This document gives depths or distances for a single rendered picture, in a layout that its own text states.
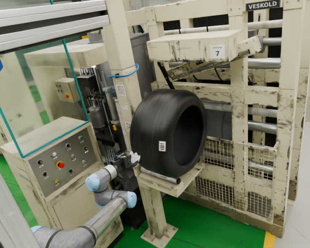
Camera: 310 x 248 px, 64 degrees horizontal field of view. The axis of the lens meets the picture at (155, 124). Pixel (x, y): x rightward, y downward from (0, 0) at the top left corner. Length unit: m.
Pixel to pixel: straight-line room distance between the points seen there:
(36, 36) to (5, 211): 0.23
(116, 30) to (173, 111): 0.63
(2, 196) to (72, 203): 1.81
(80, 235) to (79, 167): 1.14
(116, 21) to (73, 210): 1.41
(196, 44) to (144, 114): 0.54
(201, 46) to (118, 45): 0.52
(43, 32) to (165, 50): 1.40
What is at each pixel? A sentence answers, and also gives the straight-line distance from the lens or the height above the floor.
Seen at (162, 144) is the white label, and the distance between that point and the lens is 1.44.
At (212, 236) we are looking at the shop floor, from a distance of 2.58.
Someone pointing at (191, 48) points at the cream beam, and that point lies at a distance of 1.63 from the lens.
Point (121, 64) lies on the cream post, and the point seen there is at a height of 1.69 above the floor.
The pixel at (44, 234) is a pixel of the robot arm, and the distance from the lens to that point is 1.02.
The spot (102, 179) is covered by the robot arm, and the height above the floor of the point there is 1.29.
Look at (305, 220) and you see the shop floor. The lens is 2.83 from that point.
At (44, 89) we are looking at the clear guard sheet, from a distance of 1.79.
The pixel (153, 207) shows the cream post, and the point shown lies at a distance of 2.28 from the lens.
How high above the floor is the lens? 2.00
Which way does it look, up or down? 25 degrees down
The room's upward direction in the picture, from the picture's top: 10 degrees counter-clockwise
